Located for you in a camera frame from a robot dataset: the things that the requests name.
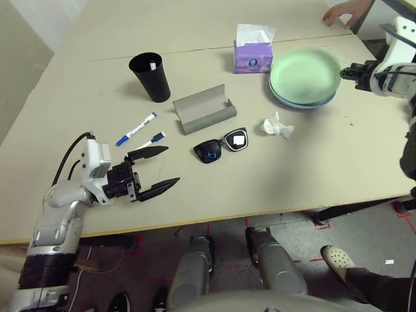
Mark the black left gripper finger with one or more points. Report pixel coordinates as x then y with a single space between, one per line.
157 188
149 152

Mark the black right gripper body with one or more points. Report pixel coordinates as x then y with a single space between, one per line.
364 76

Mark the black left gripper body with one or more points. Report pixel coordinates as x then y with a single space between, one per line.
118 182

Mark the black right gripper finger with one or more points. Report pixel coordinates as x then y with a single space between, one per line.
346 73

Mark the slim marker black eraser cap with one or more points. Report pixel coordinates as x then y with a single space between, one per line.
157 136

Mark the light green plate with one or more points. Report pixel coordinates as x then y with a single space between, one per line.
302 76

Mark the black sunglasses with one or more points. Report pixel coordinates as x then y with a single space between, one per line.
209 154

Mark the grey glasses case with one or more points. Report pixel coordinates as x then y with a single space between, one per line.
201 110

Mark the white tissue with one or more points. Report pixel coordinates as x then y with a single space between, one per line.
271 126

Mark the bystander right forearm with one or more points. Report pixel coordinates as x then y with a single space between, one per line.
366 4

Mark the bystander right hand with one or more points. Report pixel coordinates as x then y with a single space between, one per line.
347 10

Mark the thick white marker blue cap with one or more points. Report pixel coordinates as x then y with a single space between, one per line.
138 128

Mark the black table leg bar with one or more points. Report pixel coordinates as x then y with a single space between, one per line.
107 242
357 206

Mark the light blue plate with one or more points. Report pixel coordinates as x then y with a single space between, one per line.
292 104

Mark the black plastic cup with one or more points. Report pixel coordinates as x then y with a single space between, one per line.
156 84

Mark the brown wooden piece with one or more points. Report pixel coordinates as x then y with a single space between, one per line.
86 265

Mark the grey robot left leg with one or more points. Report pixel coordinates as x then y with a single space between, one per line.
191 276

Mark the grey robot leg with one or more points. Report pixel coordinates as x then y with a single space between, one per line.
191 276
276 263

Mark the purple tissue box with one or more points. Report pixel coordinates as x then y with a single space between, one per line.
252 61

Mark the grey robot right leg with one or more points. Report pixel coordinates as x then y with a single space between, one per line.
276 263

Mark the grey robot torso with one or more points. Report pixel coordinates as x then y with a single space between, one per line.
266 305

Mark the white clog shoe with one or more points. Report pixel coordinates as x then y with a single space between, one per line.
338 260

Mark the bystander dark trouser leg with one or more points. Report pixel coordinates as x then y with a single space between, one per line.
380 289

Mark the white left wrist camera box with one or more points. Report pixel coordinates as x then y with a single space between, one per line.
94 162

